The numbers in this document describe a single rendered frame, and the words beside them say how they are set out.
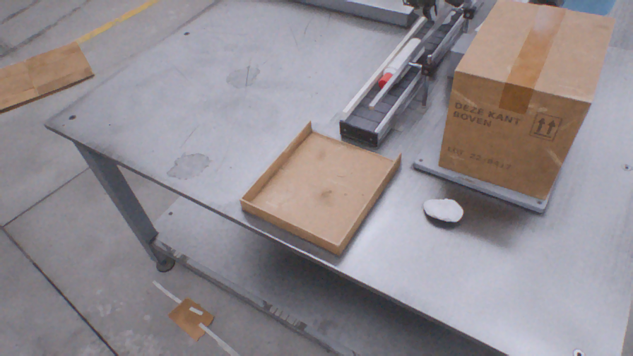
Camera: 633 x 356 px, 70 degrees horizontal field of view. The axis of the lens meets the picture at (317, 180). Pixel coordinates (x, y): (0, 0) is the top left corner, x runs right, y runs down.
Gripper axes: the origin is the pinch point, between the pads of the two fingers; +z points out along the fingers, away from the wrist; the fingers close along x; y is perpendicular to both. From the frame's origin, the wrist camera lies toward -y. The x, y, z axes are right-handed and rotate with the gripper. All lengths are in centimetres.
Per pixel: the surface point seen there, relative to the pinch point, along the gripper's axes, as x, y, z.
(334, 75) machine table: 27.4, 20.1, -3.7
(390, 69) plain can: 24.8, 0.9, -13.5
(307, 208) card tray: 67, 0, -27
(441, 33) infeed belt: 1.8, -2.4, 5.3
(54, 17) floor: 9, 316, 103
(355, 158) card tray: 51, -2, -18
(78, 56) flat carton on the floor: 34, 251, 88
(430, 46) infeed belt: 8.8, -2.1, 1.2
